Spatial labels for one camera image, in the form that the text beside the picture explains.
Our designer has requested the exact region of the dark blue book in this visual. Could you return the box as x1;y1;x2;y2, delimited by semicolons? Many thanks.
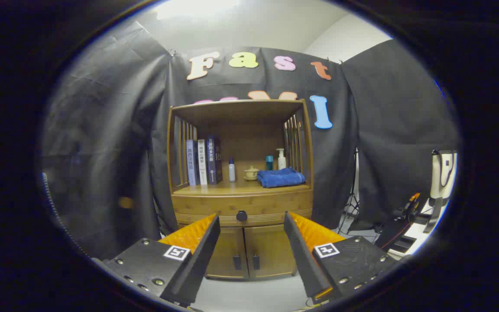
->
206;135;223;185

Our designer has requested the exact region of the light blue book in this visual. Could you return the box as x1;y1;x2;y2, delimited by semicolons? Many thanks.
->
186;140;200;187

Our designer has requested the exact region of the wooden drawer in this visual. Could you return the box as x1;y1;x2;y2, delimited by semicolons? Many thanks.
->
172;191;314;227

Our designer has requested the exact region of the wooden cabinet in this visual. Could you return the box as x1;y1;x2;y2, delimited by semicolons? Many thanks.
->
166;99;315;280

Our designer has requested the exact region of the blue folded towel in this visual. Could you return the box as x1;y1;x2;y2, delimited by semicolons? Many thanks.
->
257;167;306;189

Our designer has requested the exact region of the wooden countertop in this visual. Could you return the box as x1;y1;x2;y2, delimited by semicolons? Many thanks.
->
172;175;311;196

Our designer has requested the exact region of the white tote bag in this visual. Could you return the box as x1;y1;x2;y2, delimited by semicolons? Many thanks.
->
430;149;458;201

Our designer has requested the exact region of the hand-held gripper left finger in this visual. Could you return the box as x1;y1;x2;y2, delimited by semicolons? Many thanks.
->
91;213;221;309

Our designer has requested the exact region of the wooden cabinet door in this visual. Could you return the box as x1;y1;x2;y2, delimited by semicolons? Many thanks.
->
206;226;249;279
244;224;298;278

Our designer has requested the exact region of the white book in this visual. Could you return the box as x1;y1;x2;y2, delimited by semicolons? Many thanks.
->
197;139;208;186

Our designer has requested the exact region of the black light stand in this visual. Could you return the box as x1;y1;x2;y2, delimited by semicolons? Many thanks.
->
337;147;360;234

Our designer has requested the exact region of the white table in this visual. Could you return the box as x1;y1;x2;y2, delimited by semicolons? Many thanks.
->
384;197;449;260

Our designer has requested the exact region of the black and orange device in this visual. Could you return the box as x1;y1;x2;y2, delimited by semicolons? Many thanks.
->
390;193;423;226

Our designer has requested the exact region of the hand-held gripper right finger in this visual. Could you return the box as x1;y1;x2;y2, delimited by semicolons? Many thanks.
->
284;211;402;306

